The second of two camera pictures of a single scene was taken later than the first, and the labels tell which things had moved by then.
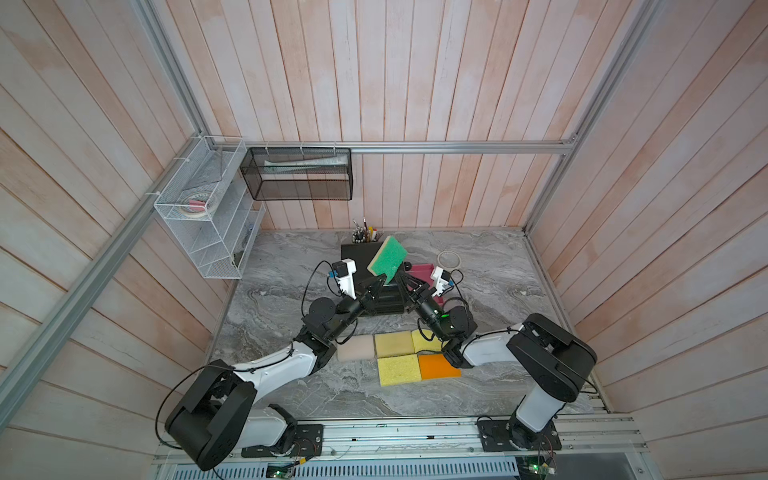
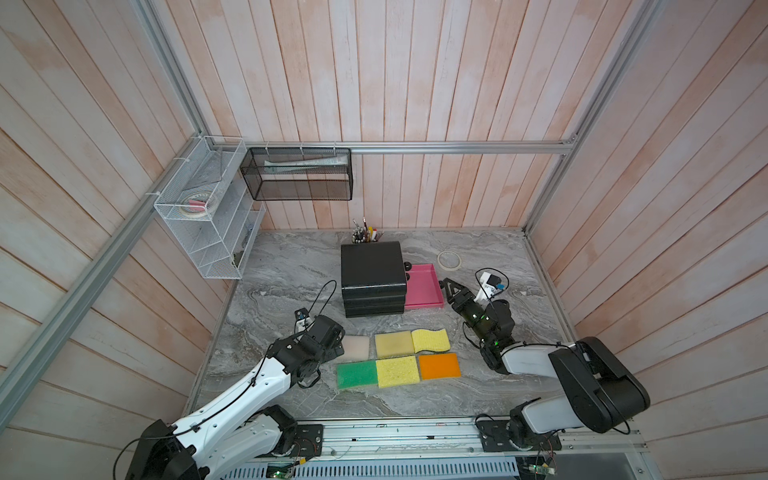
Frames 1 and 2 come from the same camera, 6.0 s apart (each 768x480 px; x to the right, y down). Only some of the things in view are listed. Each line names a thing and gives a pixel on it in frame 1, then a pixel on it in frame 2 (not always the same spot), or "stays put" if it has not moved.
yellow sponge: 393,344 stays put
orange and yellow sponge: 435,366 stays put
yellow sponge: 397,370 stays put
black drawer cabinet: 383,299 stays put
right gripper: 422,300 → 461,302
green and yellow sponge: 388,258 → 357,374
